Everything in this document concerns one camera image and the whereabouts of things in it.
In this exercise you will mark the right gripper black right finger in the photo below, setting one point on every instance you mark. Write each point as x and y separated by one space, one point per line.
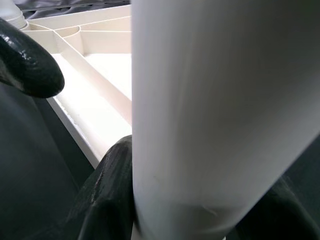
287 220

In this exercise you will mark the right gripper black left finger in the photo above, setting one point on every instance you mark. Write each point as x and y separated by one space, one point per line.
107 200

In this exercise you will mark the black cloth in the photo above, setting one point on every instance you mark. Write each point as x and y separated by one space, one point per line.
37 162

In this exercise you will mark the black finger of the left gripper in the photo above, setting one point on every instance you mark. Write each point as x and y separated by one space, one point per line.
27 65

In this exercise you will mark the white plastic table top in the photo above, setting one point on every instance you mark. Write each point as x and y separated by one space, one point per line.
100 105

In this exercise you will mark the white plastic table leg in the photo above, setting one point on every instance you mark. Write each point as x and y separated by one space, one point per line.
212 100
10 12

